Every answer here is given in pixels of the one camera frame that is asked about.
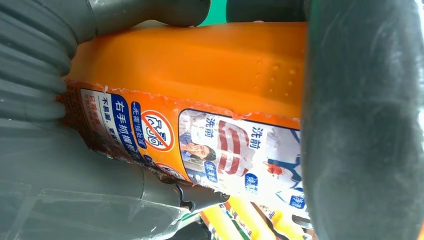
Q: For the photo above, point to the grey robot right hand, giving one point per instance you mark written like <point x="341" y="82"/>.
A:
<point x="364" y="132"/>

